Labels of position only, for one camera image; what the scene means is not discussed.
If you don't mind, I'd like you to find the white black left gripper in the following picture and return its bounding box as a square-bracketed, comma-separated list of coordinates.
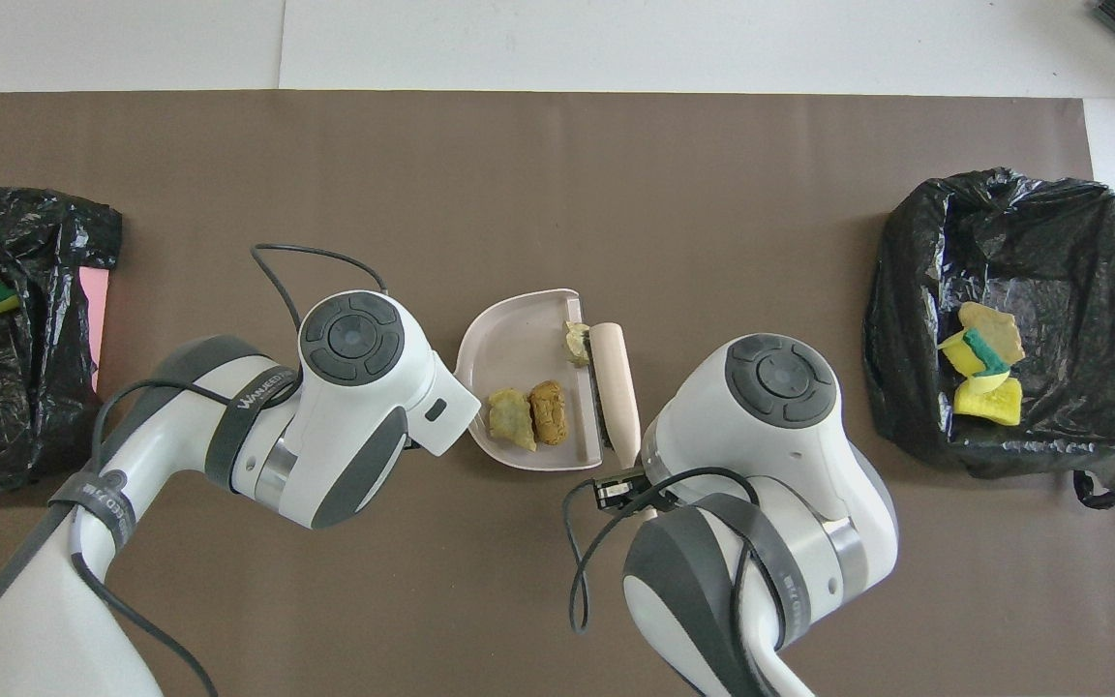
[410, 351, 483, 458]

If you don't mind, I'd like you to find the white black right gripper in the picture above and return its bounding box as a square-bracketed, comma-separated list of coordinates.
[594, 469, 651, 511]

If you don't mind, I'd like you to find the beige plastic dustpan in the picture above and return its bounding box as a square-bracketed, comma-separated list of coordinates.
[454, 288, 607, 472]

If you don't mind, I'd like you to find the orange brown foam chunk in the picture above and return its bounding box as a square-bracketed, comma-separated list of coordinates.
[528, 379, 568, 446]

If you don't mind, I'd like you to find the beige handled black bristle brush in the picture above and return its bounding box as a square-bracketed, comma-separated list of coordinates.
[587, 321, 643, 469]

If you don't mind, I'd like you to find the yellow foam chunk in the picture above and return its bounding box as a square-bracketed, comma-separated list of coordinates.
[952, 374, 1024, 428]

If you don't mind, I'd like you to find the pink bin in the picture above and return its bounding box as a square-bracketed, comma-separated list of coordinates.
[80, 268, 110, 393]

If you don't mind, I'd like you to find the brown paper table mat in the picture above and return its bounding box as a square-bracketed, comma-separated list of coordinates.
[0, 90, 1115, 697]

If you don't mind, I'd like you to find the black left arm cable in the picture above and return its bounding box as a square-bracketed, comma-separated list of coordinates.
[69, 242, 389, 697]

